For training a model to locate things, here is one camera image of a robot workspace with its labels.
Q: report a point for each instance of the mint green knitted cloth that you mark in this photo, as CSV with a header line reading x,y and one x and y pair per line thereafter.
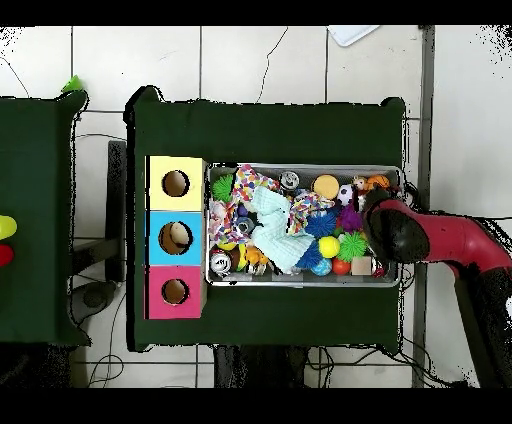
x,y
276,236

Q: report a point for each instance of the red plastic object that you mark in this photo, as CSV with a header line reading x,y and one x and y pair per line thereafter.
x,y
4,255

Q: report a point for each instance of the bright green object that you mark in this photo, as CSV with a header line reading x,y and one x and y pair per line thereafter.
x,y
72,84

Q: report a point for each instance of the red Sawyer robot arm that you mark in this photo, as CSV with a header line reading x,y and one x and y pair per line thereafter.
x,y
448,240

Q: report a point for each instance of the green spiky ball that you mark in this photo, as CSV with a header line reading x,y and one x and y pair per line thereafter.
x,y
352,246

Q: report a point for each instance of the orange foam cylinder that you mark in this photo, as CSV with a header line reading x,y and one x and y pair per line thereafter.
x,y
326,186

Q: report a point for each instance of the dark green tablecloth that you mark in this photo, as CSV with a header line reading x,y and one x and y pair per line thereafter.
x,y
260,132
36,200

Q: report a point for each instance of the small soccer ball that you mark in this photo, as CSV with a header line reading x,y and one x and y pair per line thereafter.
x,y
344,194

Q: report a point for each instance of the purple spiky toy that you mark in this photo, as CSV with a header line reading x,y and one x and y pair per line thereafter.
x,y
351,219

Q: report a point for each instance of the white board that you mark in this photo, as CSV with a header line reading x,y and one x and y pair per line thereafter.
x,y
352,34

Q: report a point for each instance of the shallow metal mesh bin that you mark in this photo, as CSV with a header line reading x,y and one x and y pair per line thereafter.
x,y
344,171

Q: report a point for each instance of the yellow tennis ball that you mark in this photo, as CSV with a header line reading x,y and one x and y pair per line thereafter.
x,y
329,246

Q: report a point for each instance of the yellow plastic object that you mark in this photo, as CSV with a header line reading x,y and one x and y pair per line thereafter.
x,y
6,227

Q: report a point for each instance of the blue spiky ball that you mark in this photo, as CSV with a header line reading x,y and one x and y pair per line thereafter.
x,y
320,224

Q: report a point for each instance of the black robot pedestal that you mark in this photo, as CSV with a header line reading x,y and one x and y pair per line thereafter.
x,y
256,368

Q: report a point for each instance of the small orange basketball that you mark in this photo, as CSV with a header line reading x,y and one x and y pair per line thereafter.
x,y
378,182

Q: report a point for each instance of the wooden box with three holes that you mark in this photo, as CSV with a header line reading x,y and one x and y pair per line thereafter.
x,y
192,200

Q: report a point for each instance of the colourful dotted cloth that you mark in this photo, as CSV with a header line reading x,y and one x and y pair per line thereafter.
x,y
250,180

